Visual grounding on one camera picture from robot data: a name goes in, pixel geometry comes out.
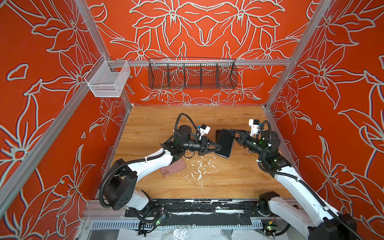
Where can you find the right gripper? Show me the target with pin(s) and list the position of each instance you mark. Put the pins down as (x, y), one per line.
(244, 138)

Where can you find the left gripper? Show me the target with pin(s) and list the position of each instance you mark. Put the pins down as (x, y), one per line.
(203, 147)

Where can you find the black phone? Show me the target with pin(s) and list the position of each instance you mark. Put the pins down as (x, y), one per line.
(226, 141)

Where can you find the dark phone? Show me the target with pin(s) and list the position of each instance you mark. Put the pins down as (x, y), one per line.
(217, 135)

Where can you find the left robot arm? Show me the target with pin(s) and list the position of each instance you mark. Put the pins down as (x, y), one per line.
(118, 187)

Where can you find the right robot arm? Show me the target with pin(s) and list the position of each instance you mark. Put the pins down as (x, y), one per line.
(318, 220)

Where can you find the pink phone case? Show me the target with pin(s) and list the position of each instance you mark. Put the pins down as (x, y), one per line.
(178, 166)

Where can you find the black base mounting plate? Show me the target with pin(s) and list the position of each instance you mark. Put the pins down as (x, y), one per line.
(169, 207)

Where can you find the clear plastic bin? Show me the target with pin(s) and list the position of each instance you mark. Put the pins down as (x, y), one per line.
(107, 79)

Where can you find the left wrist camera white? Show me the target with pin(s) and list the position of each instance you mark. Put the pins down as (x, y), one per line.
(204, 129)

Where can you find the black wire basket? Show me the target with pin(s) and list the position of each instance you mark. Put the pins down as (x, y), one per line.
(181, 73)

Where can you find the white cable duct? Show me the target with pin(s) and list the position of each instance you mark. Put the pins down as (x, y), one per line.
(133, 224)

